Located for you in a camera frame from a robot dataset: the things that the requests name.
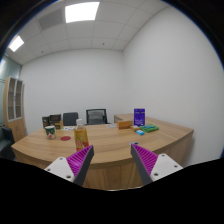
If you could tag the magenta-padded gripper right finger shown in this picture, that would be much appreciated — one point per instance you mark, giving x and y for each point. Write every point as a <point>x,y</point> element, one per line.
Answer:
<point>148,161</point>

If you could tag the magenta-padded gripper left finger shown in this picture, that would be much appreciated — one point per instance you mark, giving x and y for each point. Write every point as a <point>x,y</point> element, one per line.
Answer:
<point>78,161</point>

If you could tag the yellow drink bottle white cap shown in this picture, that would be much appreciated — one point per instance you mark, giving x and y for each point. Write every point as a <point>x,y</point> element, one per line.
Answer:
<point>81,137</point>

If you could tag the flat round red coaster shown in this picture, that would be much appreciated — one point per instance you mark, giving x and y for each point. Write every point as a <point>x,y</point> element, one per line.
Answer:
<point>65,138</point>

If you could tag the small light blue pack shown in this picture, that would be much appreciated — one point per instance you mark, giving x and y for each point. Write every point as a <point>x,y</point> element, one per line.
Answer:
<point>140,132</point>

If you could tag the green pack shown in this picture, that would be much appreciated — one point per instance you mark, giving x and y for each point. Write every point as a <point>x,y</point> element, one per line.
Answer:
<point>149,128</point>

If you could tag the colourful leaflet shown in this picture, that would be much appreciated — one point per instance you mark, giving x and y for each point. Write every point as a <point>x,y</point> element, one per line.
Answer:
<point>69,128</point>

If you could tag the small tan box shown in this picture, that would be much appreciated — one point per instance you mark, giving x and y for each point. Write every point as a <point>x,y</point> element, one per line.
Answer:
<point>134,127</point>

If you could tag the green and red mug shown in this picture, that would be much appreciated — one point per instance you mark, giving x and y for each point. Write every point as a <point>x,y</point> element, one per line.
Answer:
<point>50,132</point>

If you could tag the dark grey office chair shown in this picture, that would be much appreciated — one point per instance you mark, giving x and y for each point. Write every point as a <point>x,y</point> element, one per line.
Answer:
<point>70,119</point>

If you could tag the small wooden box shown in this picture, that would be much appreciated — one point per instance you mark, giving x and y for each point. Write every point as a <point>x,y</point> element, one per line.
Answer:
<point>124,124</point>

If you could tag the purple standing box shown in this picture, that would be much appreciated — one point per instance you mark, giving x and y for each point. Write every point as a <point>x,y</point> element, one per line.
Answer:
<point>139,116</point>

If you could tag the black mesh office chair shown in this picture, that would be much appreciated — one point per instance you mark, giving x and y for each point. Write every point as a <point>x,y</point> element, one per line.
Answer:
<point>96,117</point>

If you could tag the large dark brown box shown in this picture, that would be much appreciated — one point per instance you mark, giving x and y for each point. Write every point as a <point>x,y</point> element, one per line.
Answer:
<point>55,118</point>

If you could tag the white paper sheet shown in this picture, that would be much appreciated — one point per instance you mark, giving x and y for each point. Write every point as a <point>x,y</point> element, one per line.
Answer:
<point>112,125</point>

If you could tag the wooden side desk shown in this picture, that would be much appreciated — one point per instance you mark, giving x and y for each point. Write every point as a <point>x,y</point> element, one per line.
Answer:
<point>125,116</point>

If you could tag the small dark brown box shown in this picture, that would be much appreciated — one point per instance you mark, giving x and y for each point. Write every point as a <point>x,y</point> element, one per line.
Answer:
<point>45,122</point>

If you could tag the wooden shelf unit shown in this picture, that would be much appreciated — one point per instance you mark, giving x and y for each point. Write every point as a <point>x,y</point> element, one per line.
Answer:
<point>16,128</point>

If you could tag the black sofa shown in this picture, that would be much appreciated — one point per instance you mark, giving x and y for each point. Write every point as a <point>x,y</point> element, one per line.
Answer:
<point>6,143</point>

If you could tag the small ceiling light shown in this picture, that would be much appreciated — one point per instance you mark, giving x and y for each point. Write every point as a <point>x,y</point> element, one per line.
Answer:
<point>16,43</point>

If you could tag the grey ceiling air vent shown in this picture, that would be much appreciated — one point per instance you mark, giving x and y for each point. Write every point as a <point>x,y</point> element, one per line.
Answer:
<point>51,19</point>

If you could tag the large square ceiling light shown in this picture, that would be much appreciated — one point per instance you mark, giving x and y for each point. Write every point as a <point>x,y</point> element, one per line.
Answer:
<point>82,12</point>

